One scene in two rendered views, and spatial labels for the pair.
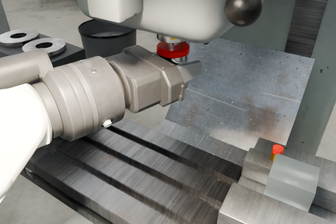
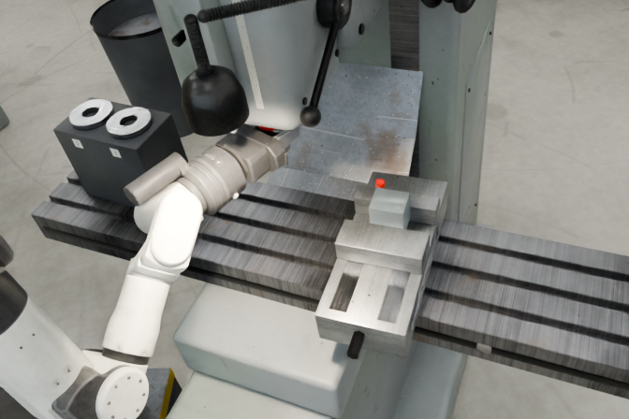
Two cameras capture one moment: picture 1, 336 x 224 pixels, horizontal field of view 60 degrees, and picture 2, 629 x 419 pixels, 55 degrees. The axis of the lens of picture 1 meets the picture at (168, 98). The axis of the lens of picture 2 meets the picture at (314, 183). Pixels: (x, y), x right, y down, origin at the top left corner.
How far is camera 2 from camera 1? 60 cm
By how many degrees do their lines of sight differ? 10
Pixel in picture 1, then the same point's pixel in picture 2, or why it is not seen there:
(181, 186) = (306, 234)
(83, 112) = (219, 193)
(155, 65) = (260, 142)
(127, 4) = not seen: hidden behind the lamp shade
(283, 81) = (396, 101)
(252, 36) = (354, 54)
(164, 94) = (272, 164)
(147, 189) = (273, 244)
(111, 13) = not seen: hidden behind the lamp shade
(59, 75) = (197, 171)
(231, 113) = (348, 146)
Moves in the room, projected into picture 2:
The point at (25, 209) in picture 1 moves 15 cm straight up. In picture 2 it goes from (98, 326) to (83, 303)
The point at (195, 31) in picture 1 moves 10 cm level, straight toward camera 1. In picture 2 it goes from (285, 126) to (288, 172)
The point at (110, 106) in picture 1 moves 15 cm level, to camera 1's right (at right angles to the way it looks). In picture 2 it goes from (236, 183) to (330, 164)
